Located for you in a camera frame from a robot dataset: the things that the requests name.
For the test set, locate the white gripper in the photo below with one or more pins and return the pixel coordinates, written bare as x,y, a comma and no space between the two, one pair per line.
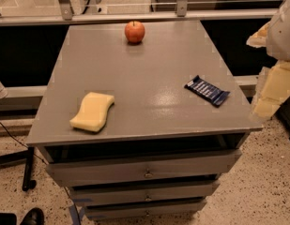
282,37

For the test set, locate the blue rxbar blueberry wrapper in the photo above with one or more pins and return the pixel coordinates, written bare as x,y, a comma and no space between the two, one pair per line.
207,91

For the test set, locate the yellow sponge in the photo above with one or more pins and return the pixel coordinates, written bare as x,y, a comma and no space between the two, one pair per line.
93,111

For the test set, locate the top grey drawer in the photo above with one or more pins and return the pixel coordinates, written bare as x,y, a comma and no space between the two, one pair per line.
96,172

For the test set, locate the grey drawer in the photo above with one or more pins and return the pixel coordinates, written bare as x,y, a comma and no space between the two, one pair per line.
142,209
148,193
96,172

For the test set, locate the red apple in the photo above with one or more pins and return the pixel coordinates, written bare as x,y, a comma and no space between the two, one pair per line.
134,31

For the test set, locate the grey drawer cabinet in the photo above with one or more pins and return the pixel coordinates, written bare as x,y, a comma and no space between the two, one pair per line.
153,113

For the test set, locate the middle grey drawer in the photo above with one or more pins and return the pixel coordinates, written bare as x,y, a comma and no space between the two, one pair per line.
148,193

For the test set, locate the bottom grey drawer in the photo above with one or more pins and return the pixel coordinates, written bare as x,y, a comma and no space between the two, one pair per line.
142,209

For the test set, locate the grey metal railing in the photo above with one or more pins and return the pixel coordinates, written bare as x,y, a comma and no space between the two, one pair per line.
40,12

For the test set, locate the black shoe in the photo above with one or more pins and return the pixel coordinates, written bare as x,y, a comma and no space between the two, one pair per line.
34,217

